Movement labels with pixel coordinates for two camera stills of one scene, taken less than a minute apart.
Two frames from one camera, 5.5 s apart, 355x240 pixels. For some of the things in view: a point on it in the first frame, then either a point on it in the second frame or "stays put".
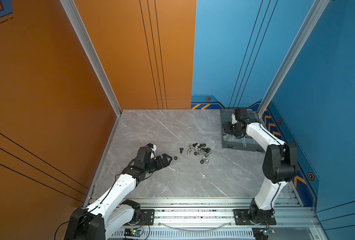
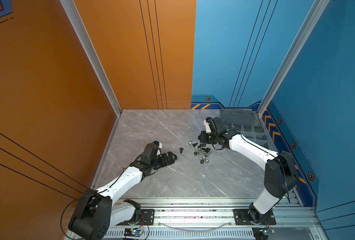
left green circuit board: (132, 232) stays put
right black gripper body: (232, 128) -> (209, 138)
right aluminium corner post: (317, 10) stays put
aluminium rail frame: (212, 218) stays put
